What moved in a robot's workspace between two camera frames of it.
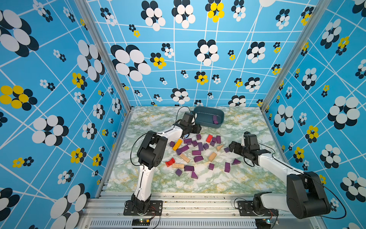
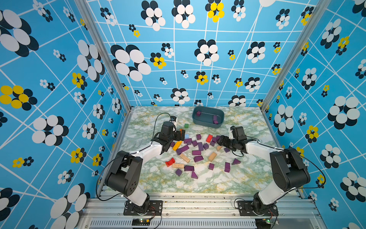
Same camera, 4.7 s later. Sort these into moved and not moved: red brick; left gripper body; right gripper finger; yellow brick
Moved: left gripper body; right gripper finger
Not moved: red brick; yellow brick
